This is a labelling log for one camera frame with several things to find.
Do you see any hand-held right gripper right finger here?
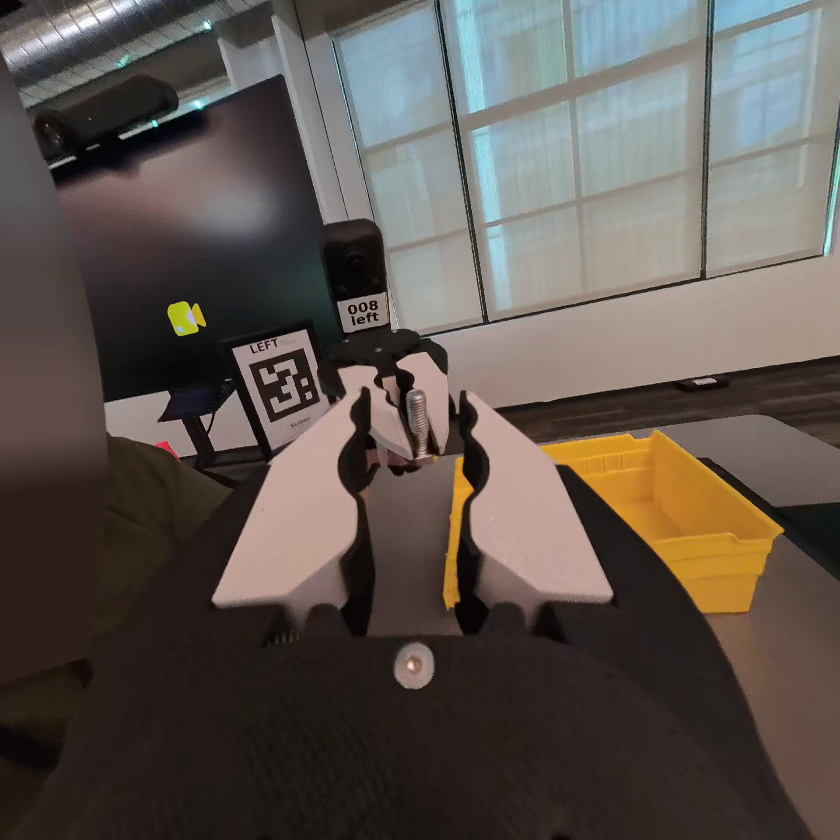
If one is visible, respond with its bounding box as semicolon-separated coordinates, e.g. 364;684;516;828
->
454;389;615;636

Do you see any large grid window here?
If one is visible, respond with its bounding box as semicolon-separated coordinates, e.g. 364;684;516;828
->
331;0;840;327

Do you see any yellow plastic bin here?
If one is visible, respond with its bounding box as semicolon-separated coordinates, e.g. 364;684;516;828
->
443;430;786;616

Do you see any steel hex bolt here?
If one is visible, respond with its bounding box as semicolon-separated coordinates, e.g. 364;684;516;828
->
405;388;441;464

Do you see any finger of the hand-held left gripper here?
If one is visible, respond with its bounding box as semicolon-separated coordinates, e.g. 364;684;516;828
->
392;353;452;458
336;365;416;462

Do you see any olive green shirt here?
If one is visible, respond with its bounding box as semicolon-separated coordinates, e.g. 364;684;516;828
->
98;433;238;595

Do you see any silver ventilation duct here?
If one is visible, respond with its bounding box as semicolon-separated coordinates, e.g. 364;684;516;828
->
0;0;277;89

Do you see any large black screen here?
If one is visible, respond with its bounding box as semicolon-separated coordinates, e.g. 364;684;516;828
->
49;72;350;404

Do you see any black video bar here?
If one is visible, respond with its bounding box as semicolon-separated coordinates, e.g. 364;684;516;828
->
31;73;181;166

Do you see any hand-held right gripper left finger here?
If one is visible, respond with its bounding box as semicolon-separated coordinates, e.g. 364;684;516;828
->
211;387;376;636

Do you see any black screen stand shelf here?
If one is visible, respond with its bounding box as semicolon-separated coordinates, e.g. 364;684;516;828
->
156;379;238;471

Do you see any framed marker sign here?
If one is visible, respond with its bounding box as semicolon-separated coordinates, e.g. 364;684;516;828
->
220;319;333;462

